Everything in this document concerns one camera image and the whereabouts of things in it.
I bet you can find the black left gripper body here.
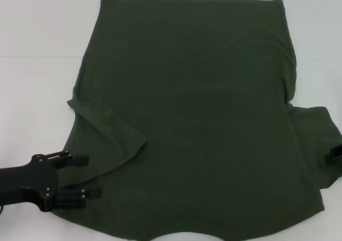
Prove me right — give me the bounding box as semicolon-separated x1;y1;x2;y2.
0;153;59;213

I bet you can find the dark green shirt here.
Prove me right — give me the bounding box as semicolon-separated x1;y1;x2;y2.
52;0;342;241

